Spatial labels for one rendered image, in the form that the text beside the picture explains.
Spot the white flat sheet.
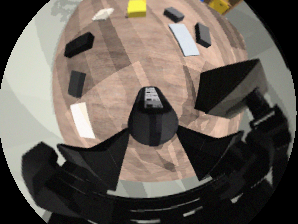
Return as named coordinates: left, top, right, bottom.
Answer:
left=71, top=103, right=96, bottom=139

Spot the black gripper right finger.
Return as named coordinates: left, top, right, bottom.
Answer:
left=176, top=125, right=245, bottom=181

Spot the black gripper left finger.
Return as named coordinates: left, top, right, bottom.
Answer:
left=56, top=127, right=130, bottom=192

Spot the yellow block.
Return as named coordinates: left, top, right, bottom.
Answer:
left=128, top=0, right=145, bottom=19

